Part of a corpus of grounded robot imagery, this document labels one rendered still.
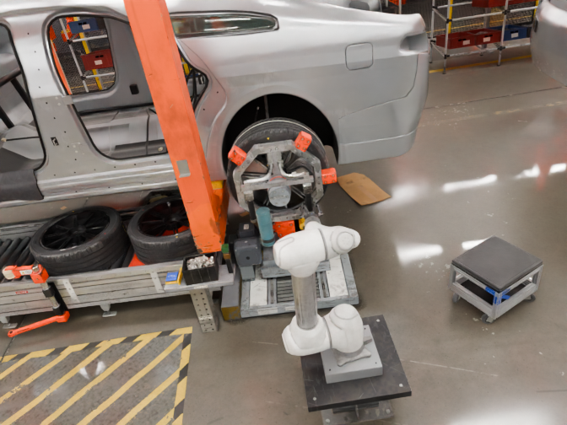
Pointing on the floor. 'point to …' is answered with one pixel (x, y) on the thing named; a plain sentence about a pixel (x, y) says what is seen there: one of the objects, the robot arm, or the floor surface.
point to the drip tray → (159, 195)
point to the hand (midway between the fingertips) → (309, 202)
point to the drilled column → (205, 309)
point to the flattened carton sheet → (362, 189)
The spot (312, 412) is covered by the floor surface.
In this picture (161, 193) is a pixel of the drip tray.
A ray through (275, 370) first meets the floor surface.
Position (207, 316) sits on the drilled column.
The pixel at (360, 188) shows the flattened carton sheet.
